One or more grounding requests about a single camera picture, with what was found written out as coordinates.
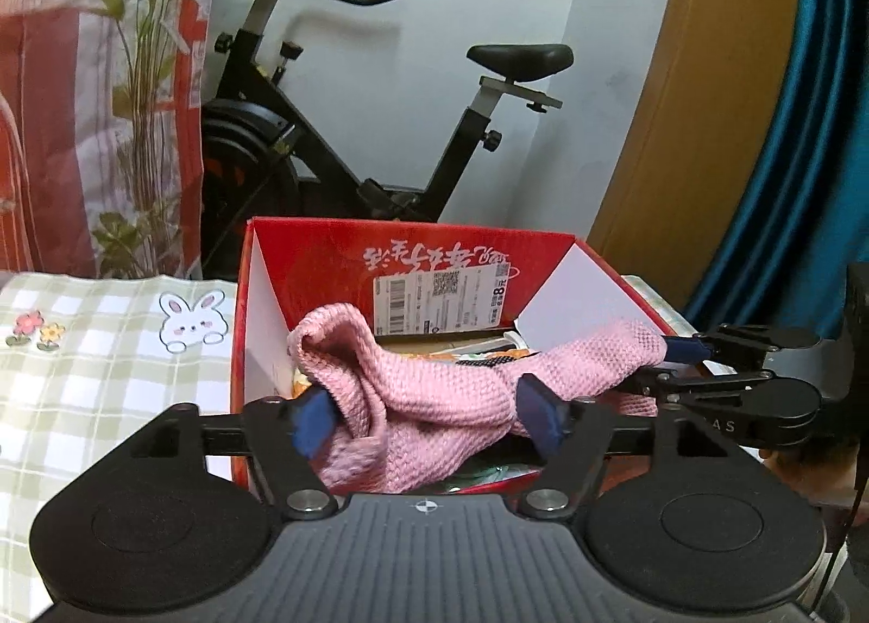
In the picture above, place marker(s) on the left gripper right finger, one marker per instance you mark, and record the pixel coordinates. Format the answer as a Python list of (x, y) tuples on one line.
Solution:
[(572, 438)]

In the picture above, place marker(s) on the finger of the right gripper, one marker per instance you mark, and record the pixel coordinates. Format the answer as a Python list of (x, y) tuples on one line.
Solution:
[(663, 384), (737, 346)]

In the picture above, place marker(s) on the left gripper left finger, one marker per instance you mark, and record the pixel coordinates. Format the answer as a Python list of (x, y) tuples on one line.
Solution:
[(283, 437)]

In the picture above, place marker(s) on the pink knitted cloth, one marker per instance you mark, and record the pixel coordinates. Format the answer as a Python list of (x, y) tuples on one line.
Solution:
[(589, 367)]

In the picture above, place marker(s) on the person right hand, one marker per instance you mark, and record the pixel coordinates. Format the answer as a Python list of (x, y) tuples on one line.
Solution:
[(823, 472)]

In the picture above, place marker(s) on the teal curtain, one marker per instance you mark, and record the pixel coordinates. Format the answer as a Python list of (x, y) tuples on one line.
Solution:
[(803, 215)]

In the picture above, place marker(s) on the white shipping label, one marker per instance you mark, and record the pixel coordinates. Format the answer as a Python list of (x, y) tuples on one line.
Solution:
[(444, 301)]

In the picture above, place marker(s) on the red strawberry cardboard box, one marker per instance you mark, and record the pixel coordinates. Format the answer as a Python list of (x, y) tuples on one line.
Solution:
[(560, 290)]

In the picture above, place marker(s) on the checked bunny tablecloth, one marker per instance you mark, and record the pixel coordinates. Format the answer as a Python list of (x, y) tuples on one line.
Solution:
[(82, 368)]

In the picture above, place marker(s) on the wooden door panel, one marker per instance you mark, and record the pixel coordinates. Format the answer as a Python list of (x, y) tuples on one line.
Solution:
[(700, 124)]

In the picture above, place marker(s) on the black exercise bike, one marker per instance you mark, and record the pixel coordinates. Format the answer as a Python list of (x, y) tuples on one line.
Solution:
[(370, 109)]

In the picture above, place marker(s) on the printed red backdrop cloth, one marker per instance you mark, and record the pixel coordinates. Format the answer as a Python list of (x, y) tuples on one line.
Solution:
[(102, 164)]

